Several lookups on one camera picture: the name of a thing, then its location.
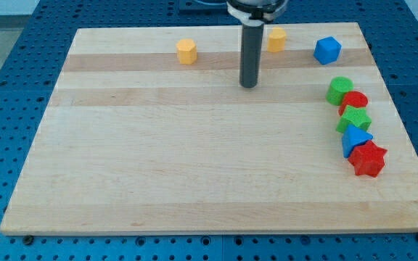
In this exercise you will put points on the yellow pentagon block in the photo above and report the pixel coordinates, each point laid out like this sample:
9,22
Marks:
276,40

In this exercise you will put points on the green cylinder block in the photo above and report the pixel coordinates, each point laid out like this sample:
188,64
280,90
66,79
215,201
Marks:
338,87

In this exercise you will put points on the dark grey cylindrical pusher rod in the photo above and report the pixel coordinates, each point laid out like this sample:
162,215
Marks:
250,55

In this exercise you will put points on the red cylinder block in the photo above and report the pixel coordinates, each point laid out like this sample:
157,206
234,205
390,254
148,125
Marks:
355,99

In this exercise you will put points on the blue triangle block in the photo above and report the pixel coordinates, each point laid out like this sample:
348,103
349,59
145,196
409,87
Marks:
352,137

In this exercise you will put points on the red star block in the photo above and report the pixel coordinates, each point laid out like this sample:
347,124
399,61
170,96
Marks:
368,159

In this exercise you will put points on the wooden board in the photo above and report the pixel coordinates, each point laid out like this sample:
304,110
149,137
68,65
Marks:
133,142

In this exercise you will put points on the blue cube block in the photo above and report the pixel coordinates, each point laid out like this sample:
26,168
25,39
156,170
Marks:
327,50

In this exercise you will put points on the green star block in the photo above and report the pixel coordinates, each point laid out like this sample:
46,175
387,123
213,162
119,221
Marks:
356,116

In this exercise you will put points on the yellow hexagon block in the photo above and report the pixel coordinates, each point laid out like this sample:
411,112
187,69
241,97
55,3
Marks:
186,50

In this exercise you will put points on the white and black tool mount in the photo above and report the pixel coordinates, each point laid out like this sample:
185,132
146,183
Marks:
256,12

